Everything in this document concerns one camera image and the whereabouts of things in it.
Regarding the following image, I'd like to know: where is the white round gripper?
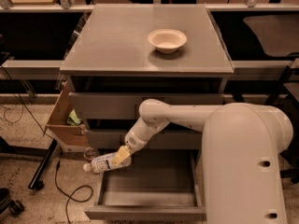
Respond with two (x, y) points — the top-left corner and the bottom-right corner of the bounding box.
(112, 133), (147, 166)

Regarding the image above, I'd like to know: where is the clear blue-label plastic bottle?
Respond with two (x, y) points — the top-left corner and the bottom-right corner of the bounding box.
(83, 152), (131, 174)

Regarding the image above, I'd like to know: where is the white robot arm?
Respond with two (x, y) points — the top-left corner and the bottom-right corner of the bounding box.
(112, 99), (293, 224)

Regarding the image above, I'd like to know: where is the grey middle drawer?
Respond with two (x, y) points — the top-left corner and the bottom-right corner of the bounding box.
(85, 130), (202, 149)

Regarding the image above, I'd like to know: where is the grey open bottom drawer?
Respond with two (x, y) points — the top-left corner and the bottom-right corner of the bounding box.
(85, 149), (206, 221)

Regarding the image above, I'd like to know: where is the grey top drawer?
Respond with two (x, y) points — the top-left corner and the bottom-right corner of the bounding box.
(68, 92), (223, 119)

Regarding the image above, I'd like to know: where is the grey drawer cabinet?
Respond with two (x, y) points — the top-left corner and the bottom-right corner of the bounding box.
(59, 3), (235, 151)

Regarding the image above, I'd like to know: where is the clear glass jar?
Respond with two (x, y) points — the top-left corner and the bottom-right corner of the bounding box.
(83, 147), (97, 161)

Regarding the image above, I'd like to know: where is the brown cardboard box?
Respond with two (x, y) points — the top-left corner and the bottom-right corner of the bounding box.
(46, 84), (89, 152)

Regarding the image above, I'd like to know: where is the green crumpled paper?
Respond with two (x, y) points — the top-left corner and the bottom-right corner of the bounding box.
(66, 110), (82, 126)

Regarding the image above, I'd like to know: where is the black table leg left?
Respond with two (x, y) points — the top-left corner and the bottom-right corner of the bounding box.
(0, 136), (58, 190)

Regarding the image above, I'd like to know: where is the black caster wheel left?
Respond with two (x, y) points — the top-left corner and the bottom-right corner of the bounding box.
(0, 188), (24, 217)

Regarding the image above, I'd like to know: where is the white paper bowl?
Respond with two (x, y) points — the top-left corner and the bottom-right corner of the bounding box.
(148, 29), (187, 54)

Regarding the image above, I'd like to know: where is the black office chair base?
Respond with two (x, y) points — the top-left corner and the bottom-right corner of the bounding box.
(280, 103), (299, 184)

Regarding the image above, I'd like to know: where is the black floor cable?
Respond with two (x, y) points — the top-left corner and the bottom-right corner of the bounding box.
(0, 66), (94, 224)

